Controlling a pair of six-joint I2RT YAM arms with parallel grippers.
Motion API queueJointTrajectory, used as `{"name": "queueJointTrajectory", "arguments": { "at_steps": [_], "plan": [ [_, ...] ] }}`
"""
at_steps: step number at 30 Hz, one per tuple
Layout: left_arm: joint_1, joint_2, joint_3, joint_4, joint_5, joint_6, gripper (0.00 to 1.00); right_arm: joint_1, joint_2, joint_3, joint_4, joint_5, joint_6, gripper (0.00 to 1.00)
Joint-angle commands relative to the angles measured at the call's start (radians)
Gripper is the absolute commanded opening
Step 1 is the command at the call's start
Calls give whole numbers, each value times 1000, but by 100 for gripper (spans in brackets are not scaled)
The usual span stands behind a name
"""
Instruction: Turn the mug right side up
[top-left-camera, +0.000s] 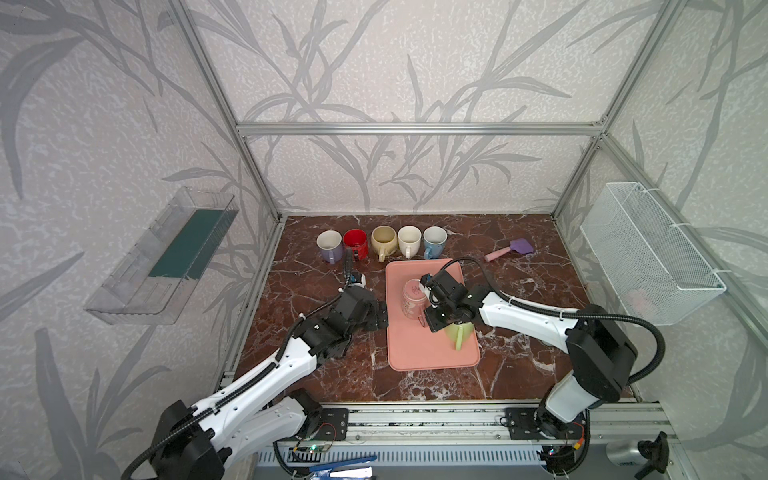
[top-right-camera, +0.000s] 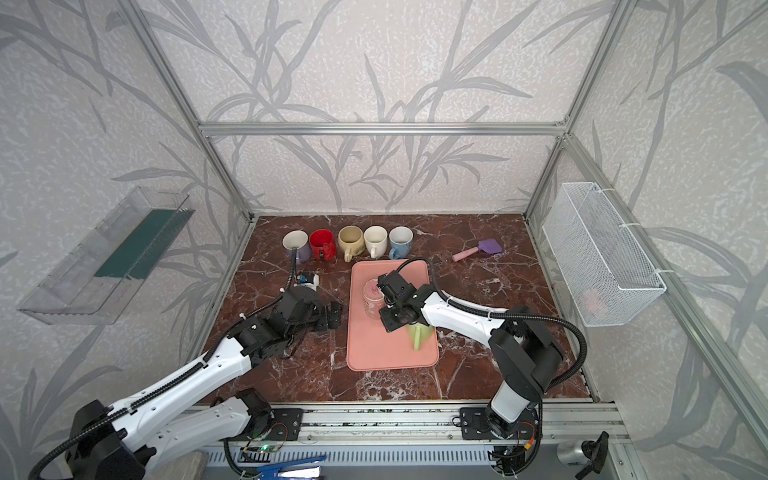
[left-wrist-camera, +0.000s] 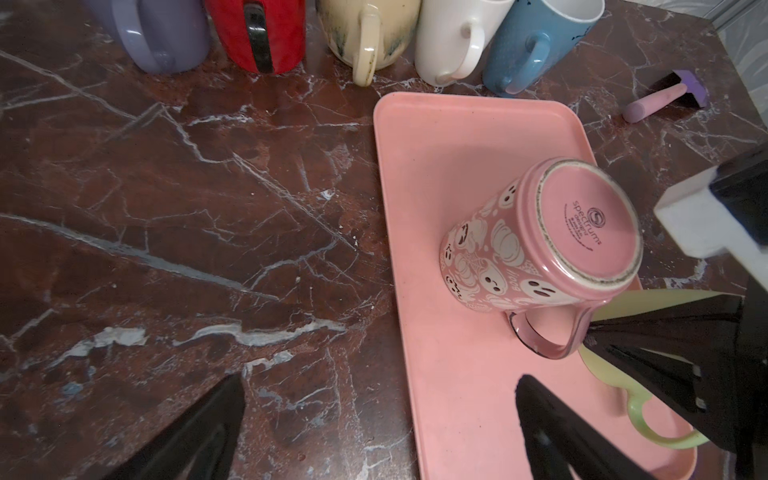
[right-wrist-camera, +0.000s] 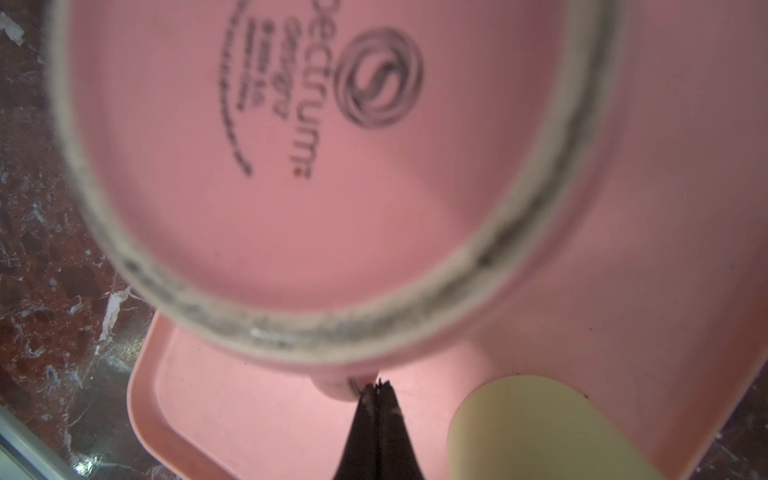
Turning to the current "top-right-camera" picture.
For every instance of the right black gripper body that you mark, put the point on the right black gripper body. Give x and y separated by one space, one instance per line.
389 318

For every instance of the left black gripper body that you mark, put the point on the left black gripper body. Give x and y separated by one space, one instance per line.
330 315

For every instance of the pink patterned mug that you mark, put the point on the pink patterned mug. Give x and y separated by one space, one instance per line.
373 299

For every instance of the light green mug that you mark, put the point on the light green mug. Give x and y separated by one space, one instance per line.
419 334

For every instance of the red mug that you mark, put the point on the red mug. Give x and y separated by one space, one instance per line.
323 244

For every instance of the blue dotted mug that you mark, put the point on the blue dotted mug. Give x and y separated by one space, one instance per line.
400 242

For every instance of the lavender purple mug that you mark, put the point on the lavender purple mug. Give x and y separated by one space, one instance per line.
297 241

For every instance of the white mug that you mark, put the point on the white mug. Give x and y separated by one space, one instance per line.
376 241

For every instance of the beige speckled round mug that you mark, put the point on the beige speckled round mug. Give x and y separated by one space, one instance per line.
351 242

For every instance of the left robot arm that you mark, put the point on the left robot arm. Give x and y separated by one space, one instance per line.
100 453

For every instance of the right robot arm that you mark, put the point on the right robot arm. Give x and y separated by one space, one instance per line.
529 357

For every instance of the pink plastic tray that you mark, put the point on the pink plastic tray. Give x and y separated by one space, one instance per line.
369 346

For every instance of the purple pink spatula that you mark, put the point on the purple pink spatula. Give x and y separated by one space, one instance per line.
488 246

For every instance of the black clamp knob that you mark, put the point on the black clamp knob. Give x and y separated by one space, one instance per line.
589 455

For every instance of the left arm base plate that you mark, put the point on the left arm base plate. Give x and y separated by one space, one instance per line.
279 425

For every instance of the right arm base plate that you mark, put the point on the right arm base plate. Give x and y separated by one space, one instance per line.
476 423

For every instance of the blue handled tool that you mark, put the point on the blue handled tool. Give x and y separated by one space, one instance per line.
301 469

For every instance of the aluminium front rail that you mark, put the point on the aluminium front rail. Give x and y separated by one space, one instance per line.
356 424

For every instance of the white wire basket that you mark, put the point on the white wire basket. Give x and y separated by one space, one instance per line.
608 274

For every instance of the clear plastic wall shelf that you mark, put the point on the clear plastic wall shelf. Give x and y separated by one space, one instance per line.
97 280

